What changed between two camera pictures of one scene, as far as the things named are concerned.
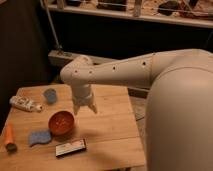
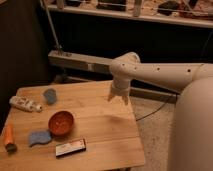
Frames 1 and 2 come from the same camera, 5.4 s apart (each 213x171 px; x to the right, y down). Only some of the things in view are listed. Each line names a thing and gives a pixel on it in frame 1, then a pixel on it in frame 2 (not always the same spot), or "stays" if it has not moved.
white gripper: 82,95 to 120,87
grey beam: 61,58 stays
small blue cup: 51,94 stays
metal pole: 52,25 stays
